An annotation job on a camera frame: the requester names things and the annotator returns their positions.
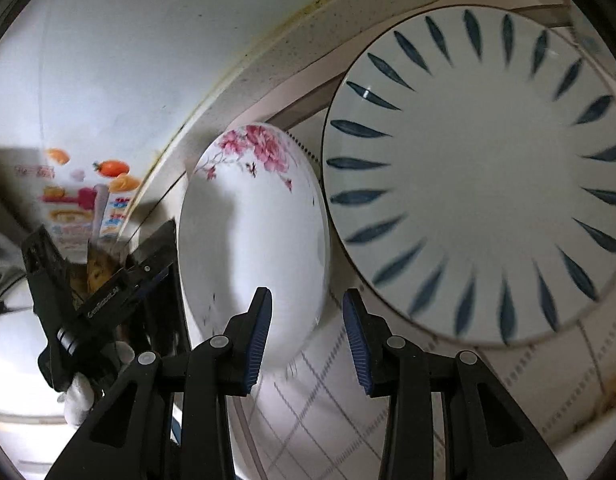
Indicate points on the white gloved left hand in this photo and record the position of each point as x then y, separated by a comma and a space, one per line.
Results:
86, 390

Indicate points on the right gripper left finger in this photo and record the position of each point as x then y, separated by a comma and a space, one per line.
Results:
248, 333

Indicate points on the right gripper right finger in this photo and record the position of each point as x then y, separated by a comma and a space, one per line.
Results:
367, 336

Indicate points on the dark frying pan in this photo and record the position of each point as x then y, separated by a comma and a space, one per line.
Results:
87, 278

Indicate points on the white blue-leaf plate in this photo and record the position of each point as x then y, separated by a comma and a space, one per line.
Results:
469, 166

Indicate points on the colourful wall sticker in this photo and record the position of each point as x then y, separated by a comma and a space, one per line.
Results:
80, 199

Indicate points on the white pink-blossom plate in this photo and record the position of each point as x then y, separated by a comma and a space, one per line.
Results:
253, 216

